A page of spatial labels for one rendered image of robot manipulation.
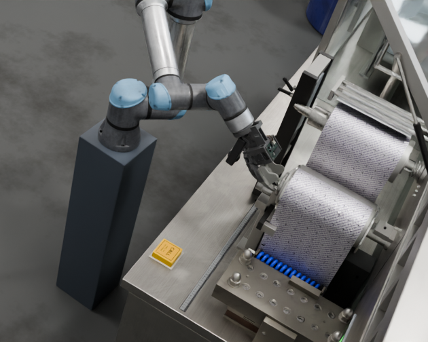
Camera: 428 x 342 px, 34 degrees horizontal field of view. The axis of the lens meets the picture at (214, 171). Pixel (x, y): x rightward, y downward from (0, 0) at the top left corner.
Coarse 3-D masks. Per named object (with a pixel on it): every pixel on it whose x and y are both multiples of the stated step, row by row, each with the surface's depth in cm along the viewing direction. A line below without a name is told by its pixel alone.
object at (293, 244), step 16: (272, 224) 203; (288, 224) 200; (272, 240) 207; (288, 240) 204; (304, 240) 201; (320, 240) 198; (272, 256) 211; (288, 256) 208; (304, 256) 205; (320, 256) 202; (336, 256) 199; (304, 272) 208; (320, 272) 205
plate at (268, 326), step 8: (264, 320) 195; (272, 320) 196; (264, 328) 196; (272, 328) 195; (280, 328) 194; (256, 336) 200; (264, 336) 198; (272, 336) 197; (280, 336) 195; (288, 336) 193; (296, 336) 194
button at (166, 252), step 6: (162, 240) 219; (162, 246) 217; (168, 246) 217; (174, 246) 218; (156, 252) 215; (162, 252) 215; (168, 252) 216; (174, 252) 216; (180, 252) 217; (156, 258) 215; (162, 258) 214; (168, 258) 214; (174, 258) 215; (168, 264) 214
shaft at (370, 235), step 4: (372, 228) 196; (368, 232) 195; (372, 232) 195; (368, 236) 196; (372, 236) 195; (376, 236) 195; (376, 240) 195; (380, 240) 194; (384, 240) 194; (380, 244) 195; (384, 244) 195; (388, 244) 193; (384, 248) 195
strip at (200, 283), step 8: (256, 208) 242; (248, 216) 238; (240, 224) 235; (240, 232) 232; (232, 240) 229; (224, 248) 226; (216, 256) 222; (216, 264) 220; (208, 272) 217; (200, 280) 214; (200, 288) 212; (192, 296) 209; (184, 304) 207
